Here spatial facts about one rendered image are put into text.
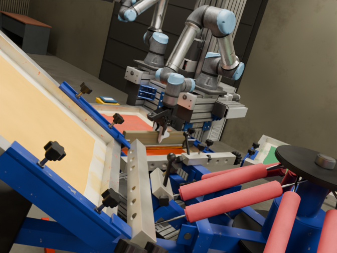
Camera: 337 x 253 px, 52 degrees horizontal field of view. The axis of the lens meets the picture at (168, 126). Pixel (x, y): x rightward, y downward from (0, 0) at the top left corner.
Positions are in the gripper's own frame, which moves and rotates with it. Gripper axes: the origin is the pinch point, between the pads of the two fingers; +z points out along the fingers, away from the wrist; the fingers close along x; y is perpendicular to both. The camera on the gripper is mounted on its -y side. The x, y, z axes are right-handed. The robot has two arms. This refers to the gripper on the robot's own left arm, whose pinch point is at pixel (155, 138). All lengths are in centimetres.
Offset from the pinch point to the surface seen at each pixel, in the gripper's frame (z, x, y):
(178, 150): 6.3, -1.7, 16.8
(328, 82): -36, 92, 327
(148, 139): -0.2, -1.5, -5.7
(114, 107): 3, 56, 5
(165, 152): 6.3, -3.6, 5.8
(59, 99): -24, -19, -63
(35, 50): 94, 673, 148
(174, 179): 9.8, -25.1, -2.7
